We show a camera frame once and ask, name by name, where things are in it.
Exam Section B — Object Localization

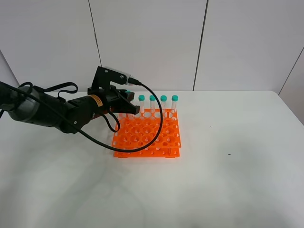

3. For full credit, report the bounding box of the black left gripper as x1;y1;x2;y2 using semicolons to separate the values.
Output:
65;89;139;133

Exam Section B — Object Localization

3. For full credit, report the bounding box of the rack tube far right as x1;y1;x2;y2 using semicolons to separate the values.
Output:
171;95;179;113

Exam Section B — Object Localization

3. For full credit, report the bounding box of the orange test tube rack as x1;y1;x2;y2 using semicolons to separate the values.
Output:
112;109;181;158

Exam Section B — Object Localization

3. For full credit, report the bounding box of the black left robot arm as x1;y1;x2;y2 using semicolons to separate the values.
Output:
0;82;140;134

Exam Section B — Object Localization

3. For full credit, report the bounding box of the rack tube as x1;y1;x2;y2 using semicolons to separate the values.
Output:
149;95;156;114
171;95;179;113
138;95;145;114
161;95;167;114

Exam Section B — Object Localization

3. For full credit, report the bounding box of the left camera cable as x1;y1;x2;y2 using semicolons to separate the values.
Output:
0;78;166;153

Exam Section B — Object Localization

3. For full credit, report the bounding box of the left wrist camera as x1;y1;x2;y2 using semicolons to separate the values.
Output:
91;66;133;90

